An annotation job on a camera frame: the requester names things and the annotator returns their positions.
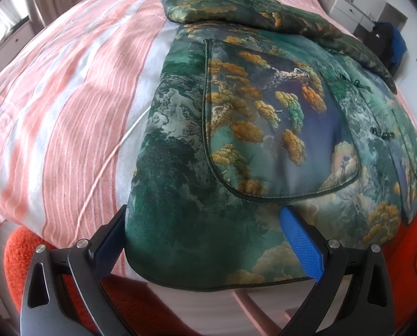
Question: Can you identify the orange fuzzy blanket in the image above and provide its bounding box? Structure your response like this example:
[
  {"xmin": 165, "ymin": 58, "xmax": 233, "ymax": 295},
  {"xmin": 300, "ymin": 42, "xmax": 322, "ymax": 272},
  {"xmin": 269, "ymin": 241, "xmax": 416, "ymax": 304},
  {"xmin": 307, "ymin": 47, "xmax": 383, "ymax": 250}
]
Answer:
[{"xmin": 3, "ymin": 203, "xmax": 417, "ymax": 336}]

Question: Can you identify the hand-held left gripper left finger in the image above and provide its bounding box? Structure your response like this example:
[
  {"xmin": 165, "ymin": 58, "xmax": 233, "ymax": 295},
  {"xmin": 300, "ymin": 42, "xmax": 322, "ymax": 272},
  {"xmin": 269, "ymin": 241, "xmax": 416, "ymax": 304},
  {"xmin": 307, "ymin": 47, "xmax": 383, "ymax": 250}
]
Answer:
[{"xmin": 19, "ymin": 204, "xmax": 128, "ymax": 336}]

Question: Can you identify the white window-side cabinet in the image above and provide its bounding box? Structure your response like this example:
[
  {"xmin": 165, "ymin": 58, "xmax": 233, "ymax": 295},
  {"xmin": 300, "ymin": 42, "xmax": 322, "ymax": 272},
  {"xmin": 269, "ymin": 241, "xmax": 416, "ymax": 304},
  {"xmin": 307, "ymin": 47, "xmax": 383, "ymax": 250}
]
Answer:
[{"xmin": 0, "ymin": 21, "xmax": 37, "ymax": 68}]

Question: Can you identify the black coat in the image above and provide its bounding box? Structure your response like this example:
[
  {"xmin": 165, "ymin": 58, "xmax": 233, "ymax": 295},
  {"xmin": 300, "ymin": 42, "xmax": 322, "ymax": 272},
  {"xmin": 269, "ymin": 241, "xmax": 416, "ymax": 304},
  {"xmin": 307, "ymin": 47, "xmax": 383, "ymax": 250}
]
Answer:
[{"xmin": 365, "ymin": 21, "xmax": 403, "ymax": 75}]

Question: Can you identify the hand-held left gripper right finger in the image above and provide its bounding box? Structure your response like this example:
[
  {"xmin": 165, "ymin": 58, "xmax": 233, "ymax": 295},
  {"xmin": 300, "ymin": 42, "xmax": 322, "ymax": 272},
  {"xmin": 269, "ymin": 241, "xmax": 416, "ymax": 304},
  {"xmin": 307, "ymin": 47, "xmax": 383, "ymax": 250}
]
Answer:
[{"xmin": 279, "ymin": 206, "xmax": 395, "ymax": 336}]

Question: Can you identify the green printed padded jacket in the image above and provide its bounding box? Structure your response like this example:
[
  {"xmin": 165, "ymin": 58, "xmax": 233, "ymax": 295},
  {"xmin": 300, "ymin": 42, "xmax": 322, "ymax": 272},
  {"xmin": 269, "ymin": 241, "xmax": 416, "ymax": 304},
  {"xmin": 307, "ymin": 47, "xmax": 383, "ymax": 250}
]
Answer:
[{"xmin": 124, "ymin": 0, "xmax": 417, "ymax": 293}]

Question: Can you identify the white drawer desk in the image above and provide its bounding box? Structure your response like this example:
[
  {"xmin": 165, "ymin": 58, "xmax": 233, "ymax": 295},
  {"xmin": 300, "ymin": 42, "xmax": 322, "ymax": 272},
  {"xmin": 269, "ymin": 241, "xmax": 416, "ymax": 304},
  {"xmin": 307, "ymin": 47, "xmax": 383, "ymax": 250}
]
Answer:
[{"xmin": 326, "ymin": 0, "xmax": 375, "ymax": 29}]

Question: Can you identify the blue garment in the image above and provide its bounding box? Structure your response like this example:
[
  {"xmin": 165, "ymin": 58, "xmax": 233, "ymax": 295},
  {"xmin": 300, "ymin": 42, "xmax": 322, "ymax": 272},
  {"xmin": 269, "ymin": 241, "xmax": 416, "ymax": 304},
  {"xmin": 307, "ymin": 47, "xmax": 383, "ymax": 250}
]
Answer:
[{"xmin": 391, "ymin": 28, "xmax": 408, "ymax": 64}]

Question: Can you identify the pink striped bedsheet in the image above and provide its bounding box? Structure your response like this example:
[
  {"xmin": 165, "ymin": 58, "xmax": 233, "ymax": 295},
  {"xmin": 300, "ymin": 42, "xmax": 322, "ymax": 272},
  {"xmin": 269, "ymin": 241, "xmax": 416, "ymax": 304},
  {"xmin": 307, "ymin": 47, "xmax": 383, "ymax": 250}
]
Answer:
[{"xmin": 0, "ymin": 0, "xmax": 339, "ymax": 336}]

